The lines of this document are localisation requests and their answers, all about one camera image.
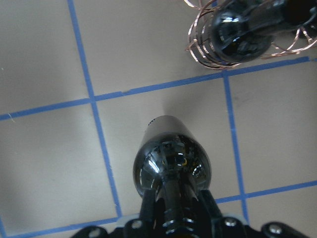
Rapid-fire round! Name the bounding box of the copper wire bottle basket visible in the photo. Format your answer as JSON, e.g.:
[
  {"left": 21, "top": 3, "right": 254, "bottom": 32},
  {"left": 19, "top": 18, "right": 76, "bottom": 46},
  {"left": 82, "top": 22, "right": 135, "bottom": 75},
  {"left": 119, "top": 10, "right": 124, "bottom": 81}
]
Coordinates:
[{"left": 186, "top": 0, "right": 317, "bottom": 69}]

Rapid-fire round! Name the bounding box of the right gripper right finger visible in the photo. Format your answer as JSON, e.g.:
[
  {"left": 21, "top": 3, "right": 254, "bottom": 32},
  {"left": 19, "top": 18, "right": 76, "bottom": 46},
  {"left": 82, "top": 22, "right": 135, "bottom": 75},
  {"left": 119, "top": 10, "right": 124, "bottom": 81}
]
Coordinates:
[{"left": 198, "top": 189, "right": 222, "bottom": 221}]

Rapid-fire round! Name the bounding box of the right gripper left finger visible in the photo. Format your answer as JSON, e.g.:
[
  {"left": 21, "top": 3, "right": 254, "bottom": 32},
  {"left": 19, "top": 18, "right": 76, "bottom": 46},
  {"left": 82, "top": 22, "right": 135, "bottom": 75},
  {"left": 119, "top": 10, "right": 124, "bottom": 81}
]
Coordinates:
[{"left": 139, "top": 189, "right": 160, "bottom": 223}]

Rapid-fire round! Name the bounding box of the dark wine bottle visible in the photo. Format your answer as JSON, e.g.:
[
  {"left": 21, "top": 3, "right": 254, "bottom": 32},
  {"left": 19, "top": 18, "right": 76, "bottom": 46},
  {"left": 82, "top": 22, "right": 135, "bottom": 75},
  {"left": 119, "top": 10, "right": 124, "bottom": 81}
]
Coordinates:
[
  {"left": 208, "top": 0, "right": 285, "bottom": 63},
  {"left": 132, "top": 115, "right": 211, "bottom": 235},
  {"left": 282, "top": 0, "right": 317, "bottom": 26}
]

